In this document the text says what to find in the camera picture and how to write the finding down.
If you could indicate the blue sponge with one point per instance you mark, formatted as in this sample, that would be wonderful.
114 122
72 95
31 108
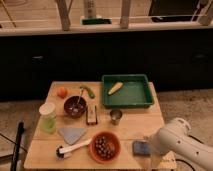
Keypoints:
140 148

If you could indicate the yellow corn cob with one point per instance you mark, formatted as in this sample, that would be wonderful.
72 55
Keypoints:
115 88

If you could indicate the small brown wooden box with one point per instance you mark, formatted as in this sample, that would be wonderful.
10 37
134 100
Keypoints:
91 115

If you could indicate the metal spoon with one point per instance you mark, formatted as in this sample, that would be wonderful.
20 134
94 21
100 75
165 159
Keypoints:
76 106

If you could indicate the white dish brush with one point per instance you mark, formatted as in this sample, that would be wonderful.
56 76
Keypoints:
64 152

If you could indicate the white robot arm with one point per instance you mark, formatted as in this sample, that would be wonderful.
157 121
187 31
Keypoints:
174 136

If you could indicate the black pole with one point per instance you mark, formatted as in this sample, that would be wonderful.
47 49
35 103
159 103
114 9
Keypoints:
15 156

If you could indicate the orange fruit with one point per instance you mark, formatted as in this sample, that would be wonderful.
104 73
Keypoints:
62 92

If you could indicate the wooden folding table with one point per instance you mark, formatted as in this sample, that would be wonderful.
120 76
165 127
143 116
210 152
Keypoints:
134 125

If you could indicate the green plastic tray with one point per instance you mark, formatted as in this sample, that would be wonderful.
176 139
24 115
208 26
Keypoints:
135 92

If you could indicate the jar with green liquid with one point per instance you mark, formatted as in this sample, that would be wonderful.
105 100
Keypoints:
48 117

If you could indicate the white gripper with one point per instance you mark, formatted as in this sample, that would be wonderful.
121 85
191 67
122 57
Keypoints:
155 156

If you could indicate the green base white post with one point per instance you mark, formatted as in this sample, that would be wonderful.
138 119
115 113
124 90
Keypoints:
90 15

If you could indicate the grey triangular cloth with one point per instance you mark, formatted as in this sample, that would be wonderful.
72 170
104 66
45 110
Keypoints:
71 135

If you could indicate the dark brown bowl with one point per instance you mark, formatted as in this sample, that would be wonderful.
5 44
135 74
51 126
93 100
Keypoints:
69 105

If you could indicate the small metal cup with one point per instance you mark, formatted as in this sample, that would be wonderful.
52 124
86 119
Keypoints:
115 116

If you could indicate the orange bowl with nuts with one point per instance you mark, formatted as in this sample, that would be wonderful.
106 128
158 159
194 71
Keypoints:
104 147

